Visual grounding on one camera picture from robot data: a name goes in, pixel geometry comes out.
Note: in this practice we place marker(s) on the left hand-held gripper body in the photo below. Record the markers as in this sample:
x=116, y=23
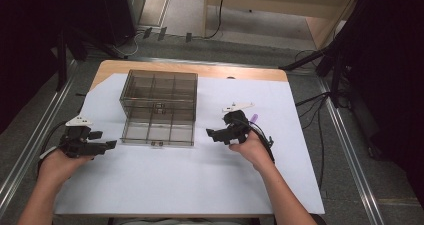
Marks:
x=77, y=141

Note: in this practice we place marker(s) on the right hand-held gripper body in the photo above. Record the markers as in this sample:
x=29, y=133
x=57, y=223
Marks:
x=237, y=125

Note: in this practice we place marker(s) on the person's left hand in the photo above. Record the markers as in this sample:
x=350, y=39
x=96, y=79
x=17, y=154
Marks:
x=61, y=165

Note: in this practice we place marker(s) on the person's right hand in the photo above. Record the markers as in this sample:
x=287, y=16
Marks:
x=253, y=150

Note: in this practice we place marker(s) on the small purple object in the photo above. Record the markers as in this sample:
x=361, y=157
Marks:
x=254, y=118

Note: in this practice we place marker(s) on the white paper sheet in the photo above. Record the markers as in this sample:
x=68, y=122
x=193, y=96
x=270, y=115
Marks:
x=186, y=181

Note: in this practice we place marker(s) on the clear grey plastic drawer box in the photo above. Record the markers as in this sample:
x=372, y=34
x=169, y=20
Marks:
x=160, y=108

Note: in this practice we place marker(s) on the wooden table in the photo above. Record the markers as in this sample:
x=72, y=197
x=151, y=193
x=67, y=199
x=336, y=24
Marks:
x=186, y=67

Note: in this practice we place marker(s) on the black stand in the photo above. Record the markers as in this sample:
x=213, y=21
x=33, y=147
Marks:
x=71, y=48
x=330, y=61

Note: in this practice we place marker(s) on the black cabinet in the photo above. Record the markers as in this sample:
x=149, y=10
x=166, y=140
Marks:
x=118, y=13

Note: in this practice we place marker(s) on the light wooden cabinet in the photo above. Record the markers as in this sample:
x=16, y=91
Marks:
x=283, y=5

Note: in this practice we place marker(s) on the metal floor rail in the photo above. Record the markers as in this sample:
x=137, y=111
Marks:
x=30, y=141
x=353, y=165

